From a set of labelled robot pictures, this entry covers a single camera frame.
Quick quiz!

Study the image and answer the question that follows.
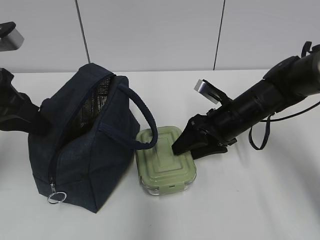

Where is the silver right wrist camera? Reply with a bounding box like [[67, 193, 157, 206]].
[[194, 79, 232, 105]]

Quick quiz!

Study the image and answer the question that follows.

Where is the green lidded food container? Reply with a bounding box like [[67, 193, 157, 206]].
[[135, 126, 197, 196]]

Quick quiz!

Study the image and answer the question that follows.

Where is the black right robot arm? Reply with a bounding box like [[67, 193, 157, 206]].
[[172, 41, 320, 160]]

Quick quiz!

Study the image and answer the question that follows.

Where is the dark blue lunch bag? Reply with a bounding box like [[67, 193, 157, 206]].
[[28, 63, 158, 213]]

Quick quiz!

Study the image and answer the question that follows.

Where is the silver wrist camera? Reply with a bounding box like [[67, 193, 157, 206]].
[[0, 21, 25, 52], [194, 79, 232, 105]]

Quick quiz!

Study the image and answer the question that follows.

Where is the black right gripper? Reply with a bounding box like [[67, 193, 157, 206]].
[[172, 99, 253, 160]]

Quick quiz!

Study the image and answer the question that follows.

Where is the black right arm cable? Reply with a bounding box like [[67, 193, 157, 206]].
[[248, 99, 320, 151]]

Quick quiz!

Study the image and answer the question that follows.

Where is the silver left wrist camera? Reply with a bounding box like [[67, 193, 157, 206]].
[[0, 21, 25, 52]]

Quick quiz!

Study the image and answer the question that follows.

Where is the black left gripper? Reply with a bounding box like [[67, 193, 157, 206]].
[[0, 68, 50, 136]]

